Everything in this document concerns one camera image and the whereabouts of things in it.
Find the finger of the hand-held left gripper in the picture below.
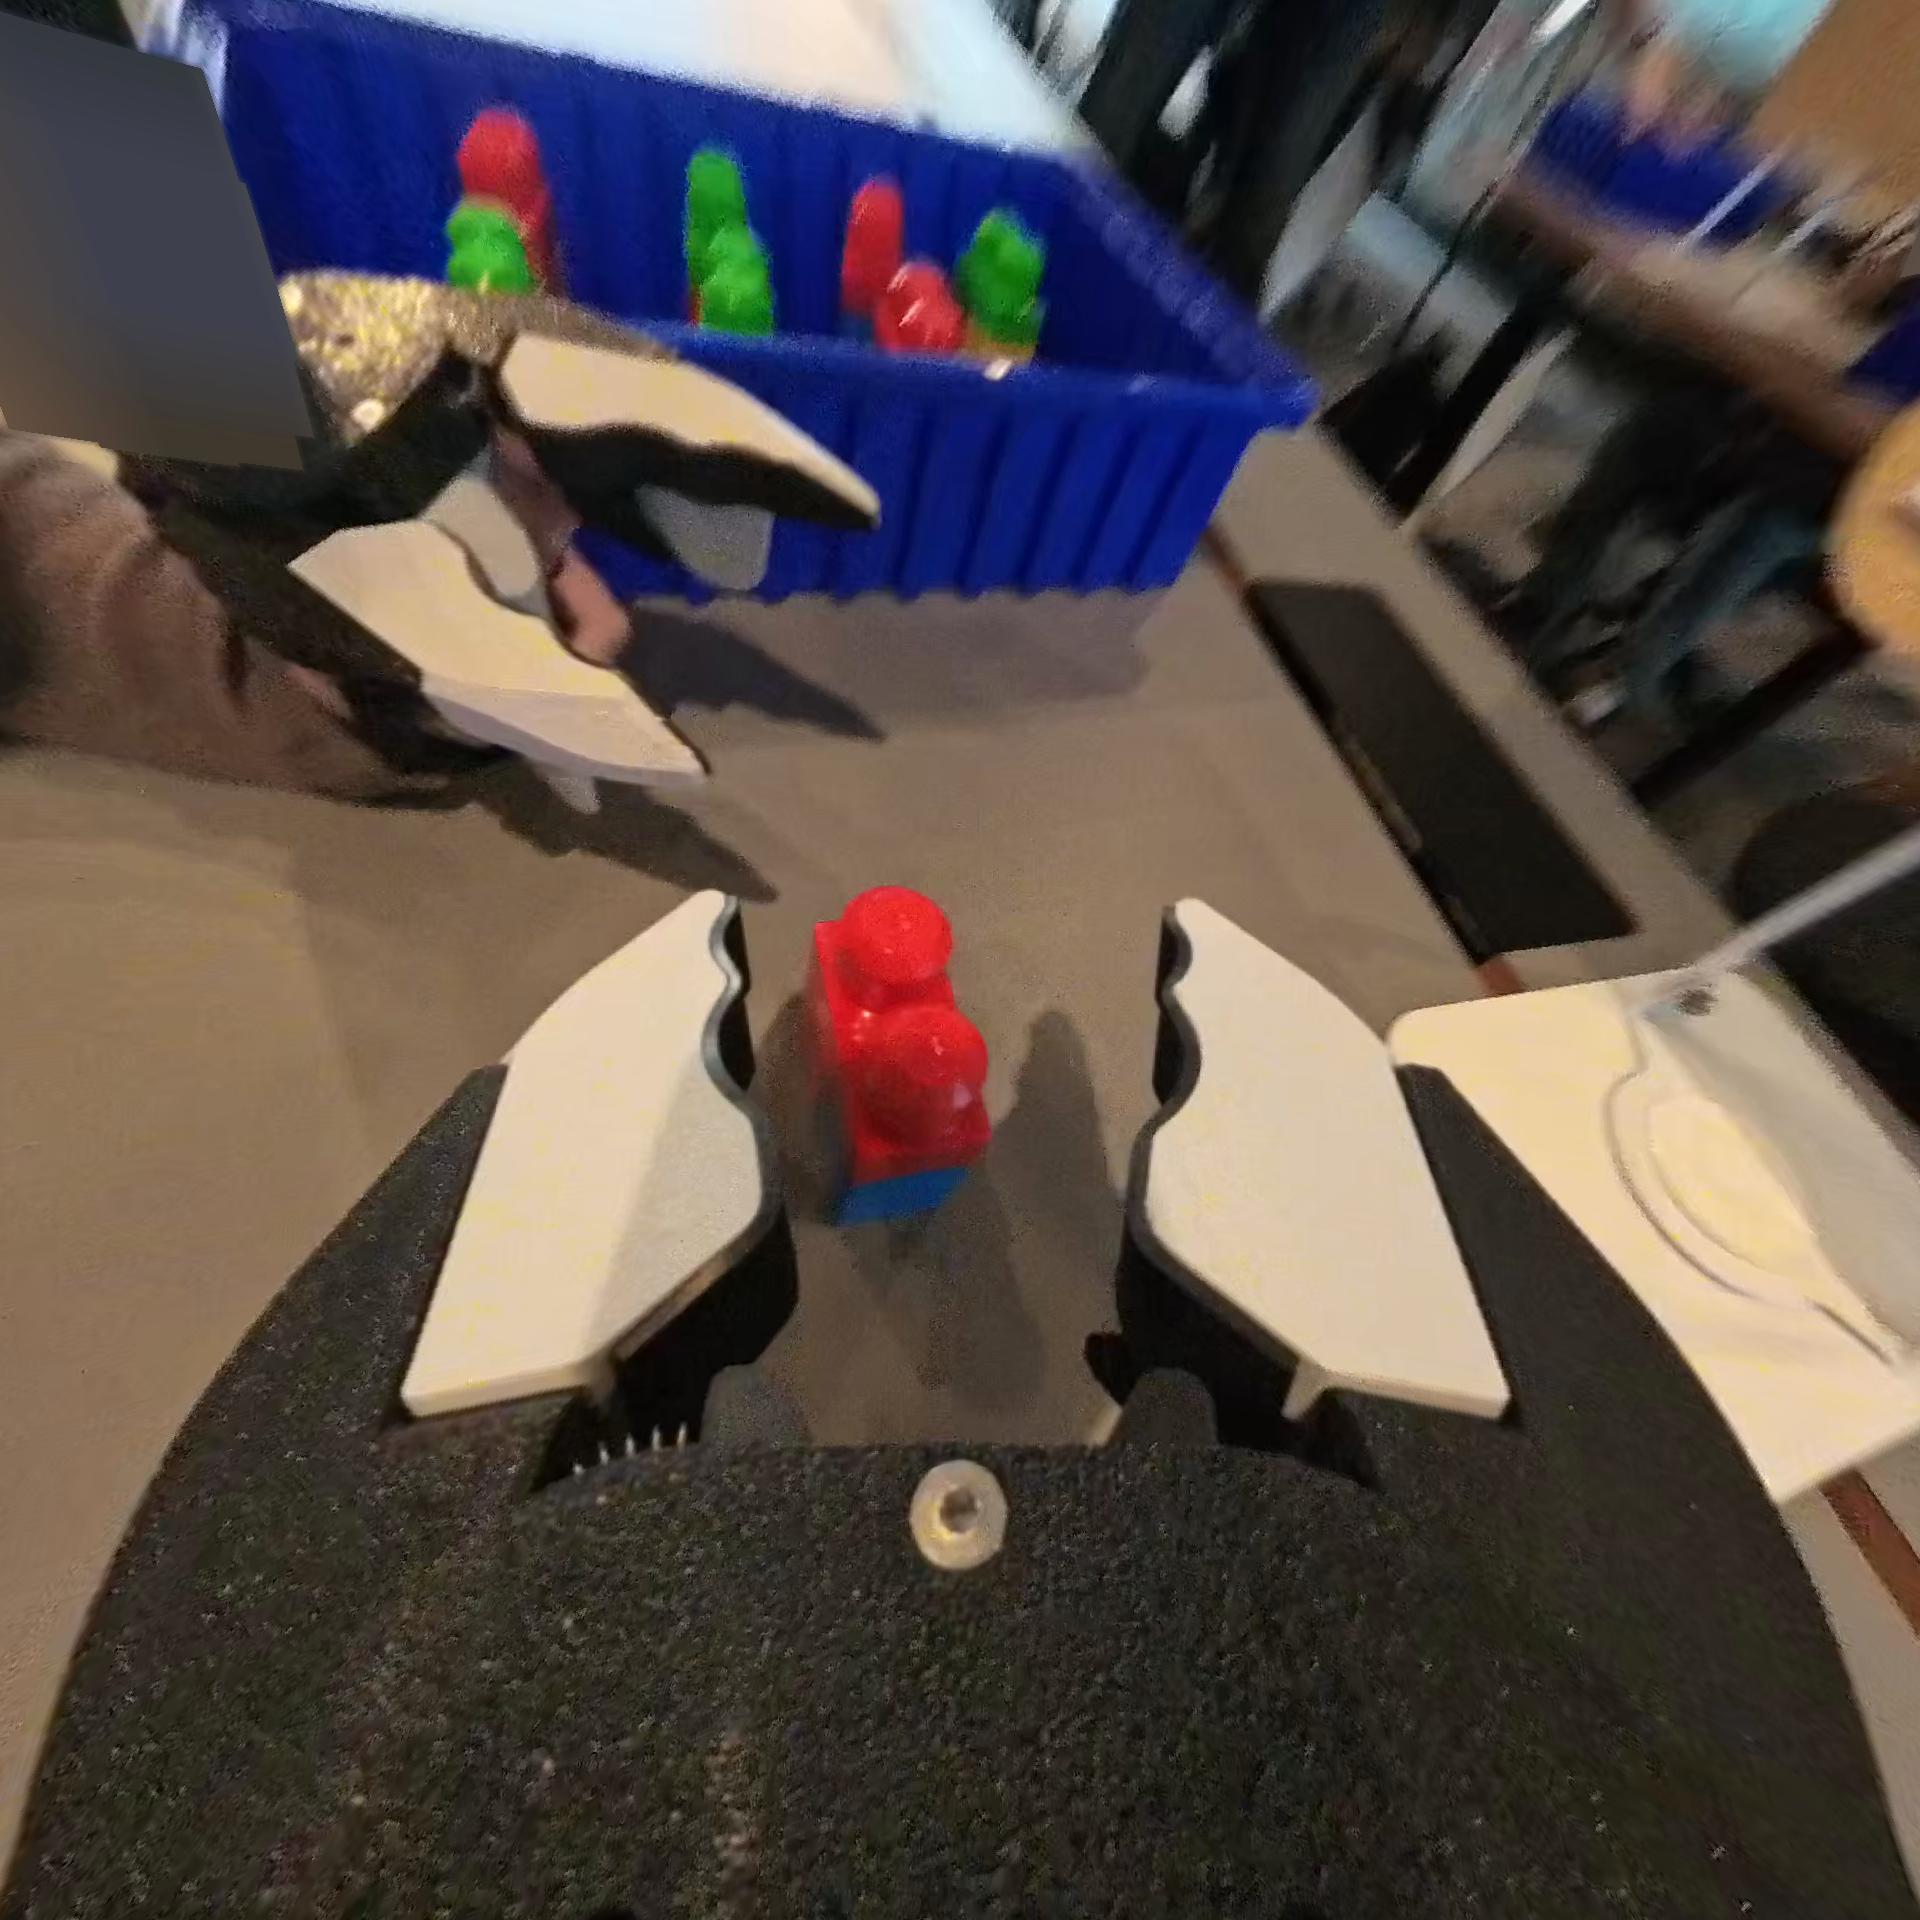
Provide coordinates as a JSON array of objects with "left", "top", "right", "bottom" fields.
[
  {"left": 286, "top": 515, "right": 710, "bottom": 817},
  {"left": 496, "top": 330, "right": 882, "bottom": 590}
]

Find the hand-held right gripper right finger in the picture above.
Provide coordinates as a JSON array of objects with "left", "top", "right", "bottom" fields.
[{"left": 1121, "top": 897, "right": 1512, "bottom": 1422}]

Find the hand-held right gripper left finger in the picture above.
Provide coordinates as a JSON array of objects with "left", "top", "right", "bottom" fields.
[{"left": 400, "top": 890, "right": 789, "bottom": 1422}]

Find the blue block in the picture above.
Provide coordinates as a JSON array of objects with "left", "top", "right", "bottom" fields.
[{"left": 830, "top": 1158, "right": 970, "bottom": 1230}]

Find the blue plastic bin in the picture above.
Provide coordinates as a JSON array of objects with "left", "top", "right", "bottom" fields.
[
  {"left": 1526, "top": 86, "right": 1825, "bottom": 251},
  {"left": 187, "top": 0, "right": 1318, "bottom": 606}
]

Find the red two-stud block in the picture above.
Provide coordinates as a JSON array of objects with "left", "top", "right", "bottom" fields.
[{"left": 807, "top": 882, "right": 994, "bottom": 1187}]

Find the person's left forearm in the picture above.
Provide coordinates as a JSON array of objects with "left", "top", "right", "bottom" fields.
[{"left": 0, "top": 433, "right": 153, "bottom": 753}]

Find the white mat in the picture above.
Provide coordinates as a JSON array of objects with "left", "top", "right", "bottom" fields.
[{"left": 1386, "top": 968, "right": 1920, "bottom": 1504}]

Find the black office chair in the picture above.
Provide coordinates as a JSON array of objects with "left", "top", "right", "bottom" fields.
[{"left": 1075, "top": 0, "right": 1502, "bottom": 512}]

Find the long office table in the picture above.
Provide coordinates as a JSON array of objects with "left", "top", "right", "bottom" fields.
[{"left": 1491, "top": 165, "right": 1920, "bottom": 460}]

